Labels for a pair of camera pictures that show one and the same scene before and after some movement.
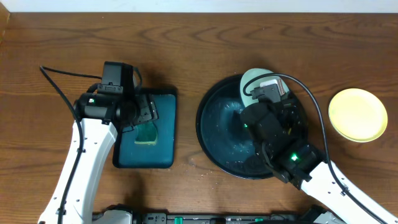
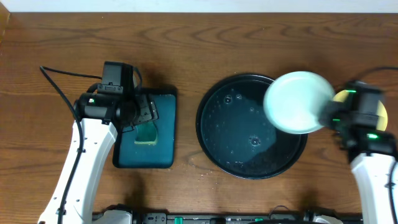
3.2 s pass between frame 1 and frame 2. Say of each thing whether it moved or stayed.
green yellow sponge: stayed
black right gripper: moved
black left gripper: stayed
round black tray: stayed
